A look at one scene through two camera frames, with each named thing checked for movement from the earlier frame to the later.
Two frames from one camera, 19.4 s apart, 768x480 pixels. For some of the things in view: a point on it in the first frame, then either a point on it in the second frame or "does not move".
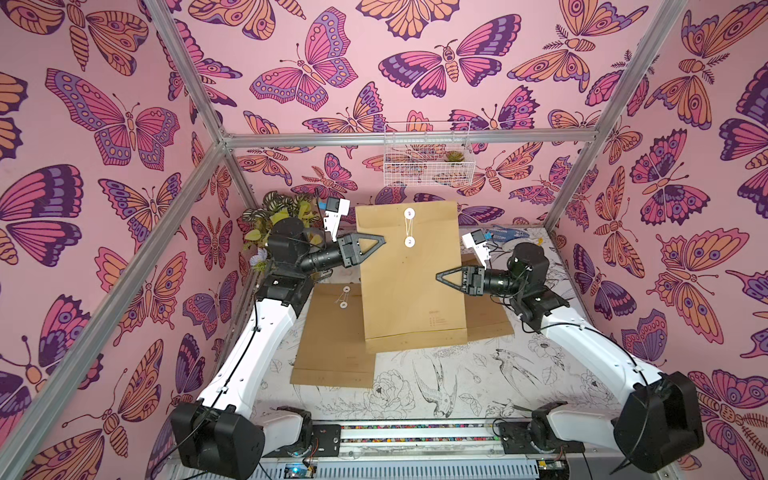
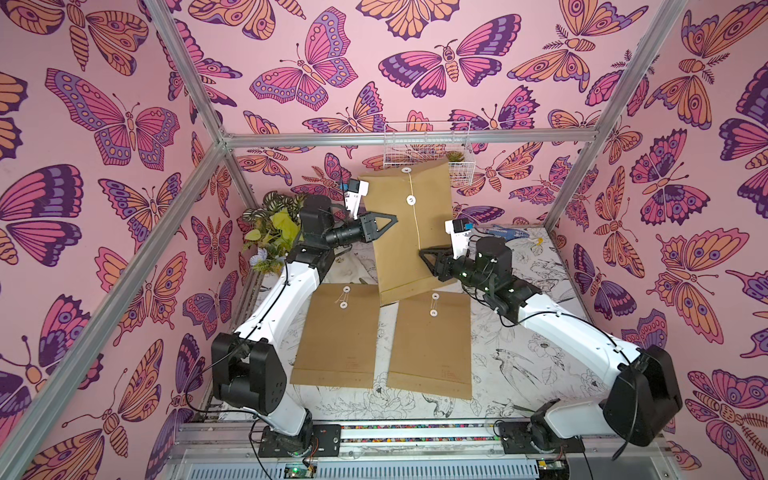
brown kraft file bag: x=332 y=348 does not move
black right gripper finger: x=467 y=281 to x=437 y=271
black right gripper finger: x=467 y=275 to x=444 y=251
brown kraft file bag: x=486 y=316 to x=418 y=195
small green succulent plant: x=454 y=156 does not move
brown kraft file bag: x=404 y=306 to x=431 y=349
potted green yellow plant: x=258 y=223 does not move
